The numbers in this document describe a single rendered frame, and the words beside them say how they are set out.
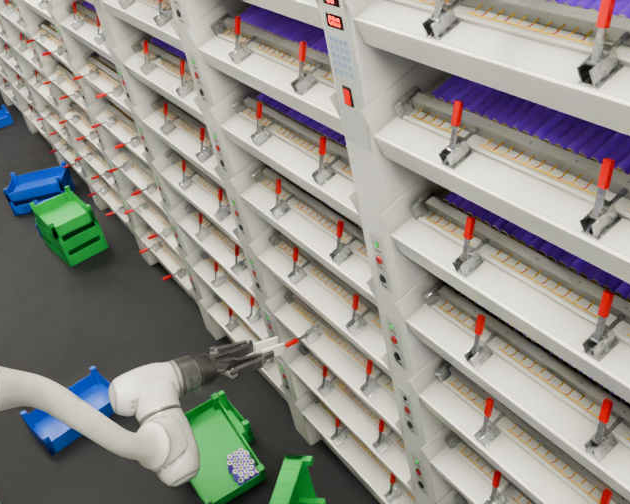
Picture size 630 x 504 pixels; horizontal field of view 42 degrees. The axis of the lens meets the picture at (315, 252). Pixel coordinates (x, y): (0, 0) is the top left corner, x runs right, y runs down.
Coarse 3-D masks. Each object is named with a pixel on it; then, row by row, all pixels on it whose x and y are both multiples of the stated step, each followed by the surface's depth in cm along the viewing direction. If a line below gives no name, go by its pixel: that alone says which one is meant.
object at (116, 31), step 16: (112, 16) 242; (112, 32) 244; (128, 32) 247; (112, 48) 251; (128, 80) 253; (144, 96) 257; (144, 128) 262; (160, 144) 267; (160, 176) 271; (160, 192) 282; (176, 192) 277; (176, 224) 282; (176, 240) 294; (192, 240) 287; (192, 272) 294; (208, 288) 299; (208, 320) 307
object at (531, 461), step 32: (416, 384) 161; (448, 384) 161; (448, 416) 157; (480, 416) 154; (512, 416) 148; (480, 448) 149; (512, 448) 146; (544, 448) 144; (512, 480) 145; (544, 480) 140; (576, 480) 137
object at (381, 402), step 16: (288, 288) 226; (272, 304) 226; (288, 304) 227; (288, 320) 223; (304, 320) 220; (320, 336) 213; (336, 336) 211; (320, 352) 209; (336, 352) 207; (352, 352) 205; (336, 368) 203; (352, 368) 201; (352, 384) 197; (384, 384) 193; (368, 400) 192; (384, 400) 190; (384, 416) 187; (400, 432) 180
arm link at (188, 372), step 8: (176, 360) 196; (184, 360) 196; (192, 360) 196; (176, 368) 193; (184, 368) 194; (192, 368) 194; (184, 376) 193; (192, 376) 194; (200, 376) 196; (184, 384) 193; (192, 384) 195; (200, 384) 196; (184, 392) 194; (192, 392) 197
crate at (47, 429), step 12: (96, 372) 299; (84, 384) 299; (96, 384) 302; (108, 384) 295; (84, 396) 298; (96, 396) 296; (108, 396) 295; (96, 408) 291; (108, 408) 285; (24, 420) 285; (36, 420) 290; (48, 420) 291; (36, 432) 279; (48, 432) 285; (60, 432) 284; (72, 432) 278; (48, 444) 273; (60, 444) 277
